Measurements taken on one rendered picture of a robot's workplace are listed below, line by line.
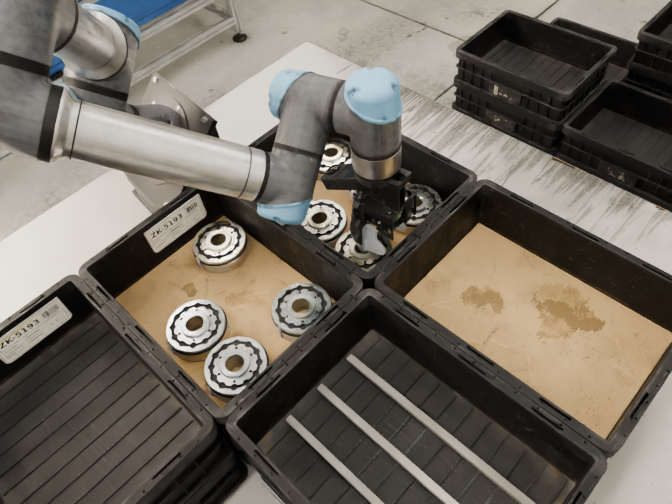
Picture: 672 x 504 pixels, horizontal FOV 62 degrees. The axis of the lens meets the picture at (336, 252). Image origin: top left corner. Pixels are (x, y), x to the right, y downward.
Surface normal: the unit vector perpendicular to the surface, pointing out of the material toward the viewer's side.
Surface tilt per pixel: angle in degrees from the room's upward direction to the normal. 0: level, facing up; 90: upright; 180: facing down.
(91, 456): 0
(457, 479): 0
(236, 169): 56
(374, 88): 0
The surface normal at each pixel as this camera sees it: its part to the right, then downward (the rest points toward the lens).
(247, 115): -0.10, -0.61
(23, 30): 0.77, 0.30
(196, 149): 0.47, -0.18
